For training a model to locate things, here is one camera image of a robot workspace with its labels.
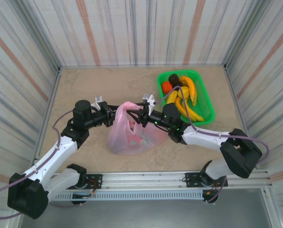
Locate slotted grey cable duct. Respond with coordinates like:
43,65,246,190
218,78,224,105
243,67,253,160
48,189,205,202

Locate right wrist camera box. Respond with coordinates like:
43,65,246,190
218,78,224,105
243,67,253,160
142,93,161,114

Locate thin base wires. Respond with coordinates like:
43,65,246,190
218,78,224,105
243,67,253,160
203,184,222,198
86,180,97,198

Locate bright red fake fruit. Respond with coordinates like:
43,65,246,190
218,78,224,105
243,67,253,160
128,121,140,136

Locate green plastic basket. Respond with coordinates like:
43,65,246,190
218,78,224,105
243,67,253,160
156,69,216,126

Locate pink printed plastic bag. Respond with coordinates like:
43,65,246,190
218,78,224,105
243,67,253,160
106,101,168,156

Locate grey metal lower shelf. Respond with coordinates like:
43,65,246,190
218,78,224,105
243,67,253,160
18,200,275,228

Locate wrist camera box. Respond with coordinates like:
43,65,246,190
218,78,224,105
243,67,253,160
142,93,161,114
91,95,104,110

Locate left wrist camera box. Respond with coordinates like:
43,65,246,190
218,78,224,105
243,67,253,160
91,95,104,110

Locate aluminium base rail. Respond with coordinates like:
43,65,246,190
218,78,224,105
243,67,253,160
85,169,268,190

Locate yellow fake lemon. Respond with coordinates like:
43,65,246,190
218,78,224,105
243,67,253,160
178,86,191,98

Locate large orange fake fruit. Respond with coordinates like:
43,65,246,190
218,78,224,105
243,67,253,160
161,81,173,94

